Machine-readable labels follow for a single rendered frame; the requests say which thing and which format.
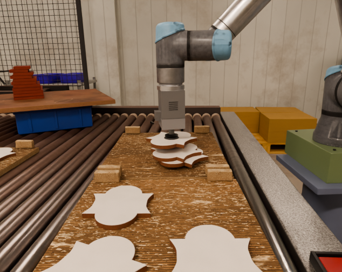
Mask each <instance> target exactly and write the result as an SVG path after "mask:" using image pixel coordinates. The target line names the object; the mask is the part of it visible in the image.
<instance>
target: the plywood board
mask: <svg viewBox="0 0 342 272"><path fill-rule="evenodd" d="M106 104H115V99H113V98H111V97H109V96H108V95H106V94H104V93H102V92H100V91H98V90H97V89H85V90H67V91H49V92H44V98H42V99H27V100H14V97H13V94H0V113H11V112H23V111H36V110H49V109H56V108H68V107H81V106H93V105H106Z"/></svg>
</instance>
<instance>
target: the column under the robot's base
mask: <svg viewBox="0 0 342 272"><path fill-rule="evenodd" d="M276 160H277V161H278V162H280V163H281V164H282V165H283V166H284V167H285V168H286V169H288V170H289V171H290V172H291V173H292V174H293V175H294V176H296V177H297V178H298V179H299V180H300V181H301V182H303V188H302V196H303V197H304V199H305V200H306V201H307V202H308V203H309V205H310V206H311V207H312V208H313V209H314V211H315V212H316V213H317V214H318V216H319V217H320V218H321V219H322V220H323V222H324V223H325V224H326V225H327V226H328V228H329V229H330V231H331V232H332V233H333V234H334V235H335V237H336V238H337V239H338V240H339V241H340V243H341V244H342V183H325V182H324V181H323V180H321V179H320V178H319V177H317V176H316V175H314V174H313V173H312V172H310V171H309V170H308V169H307V168H305V167H304V166H303V165H301V164H300V163H299V162H297V161H296V160H295V159H293V158H292V157H290V156H289V155H288V154H280V155H276Z"/></svg>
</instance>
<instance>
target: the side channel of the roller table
mask: <svg viewBox="0 0 342 272"><path fill-rule="evenodd" d="M154 110H159V106H92V108H91V111H92V114H94V115H95V114H97V113H101V114H102V115H104V114H105V113H109V114H111V115H113V114H115V113H118V114H120V115H122V114H123V113H127V114H128V115H130V114H132V113H136V114H137V115H139V114H141V113H145V114H146V115H147V116H148V115H149V114H150V113H154ZM220 112H221V108H220V106H185V114H186V113H190V114H191V115H192V117H193V115H194V114H195V113H199V114H200V115H201V117H202V115H203V114H204V113H208V114H209V115H210V116H211V115H212V114H213V113H217V114H219V115H220Z"/></svg>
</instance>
